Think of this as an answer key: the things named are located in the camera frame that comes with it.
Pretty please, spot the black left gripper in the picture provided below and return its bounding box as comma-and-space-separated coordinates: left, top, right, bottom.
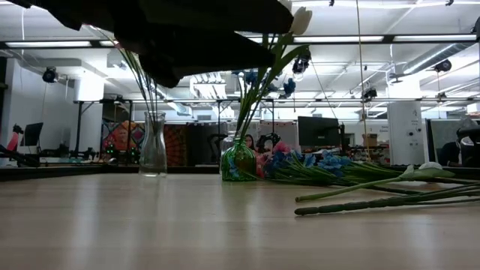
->
80, 0, 295, 89

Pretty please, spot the pink artificial flower bunch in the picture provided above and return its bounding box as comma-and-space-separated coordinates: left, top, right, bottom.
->
255, 141, 297, 179
112, 37, 161, 168
294, 181, 480, 217

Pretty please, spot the tall clear glass vase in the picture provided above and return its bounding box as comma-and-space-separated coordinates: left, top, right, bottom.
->
138, 110, 168, 177

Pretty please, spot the green ribbed glass vase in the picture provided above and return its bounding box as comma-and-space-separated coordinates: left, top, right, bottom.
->
220, 136, 258, 183

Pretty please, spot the black cabinet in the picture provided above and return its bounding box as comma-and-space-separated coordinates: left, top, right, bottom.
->
187, 122, 222, 167

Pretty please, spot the orange brown patterned tapestry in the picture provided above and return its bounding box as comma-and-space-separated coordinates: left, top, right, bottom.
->
163, 124, 188, 167

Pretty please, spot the orange blue patterned tapestry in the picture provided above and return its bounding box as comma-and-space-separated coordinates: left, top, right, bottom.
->
101, 119, 146, 164

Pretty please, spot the large black monitor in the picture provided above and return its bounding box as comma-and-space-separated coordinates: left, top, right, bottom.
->
298, 115, 341, 148

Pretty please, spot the black overhead beam with lights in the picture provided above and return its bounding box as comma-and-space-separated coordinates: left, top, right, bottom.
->
0, 33, 480, 50

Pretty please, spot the small black monitor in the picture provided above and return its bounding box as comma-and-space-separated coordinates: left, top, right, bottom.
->
20, 122, 44, 147

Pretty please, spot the grey partition panel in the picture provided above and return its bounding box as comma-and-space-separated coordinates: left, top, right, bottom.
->
427, 118, 466, 166

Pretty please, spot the black metal frame stand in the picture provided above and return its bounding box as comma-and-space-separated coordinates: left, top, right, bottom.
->
73, 97, 277, 168

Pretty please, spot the black aluminium frame rail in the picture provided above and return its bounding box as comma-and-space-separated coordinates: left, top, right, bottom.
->
0, 163, 480, 182

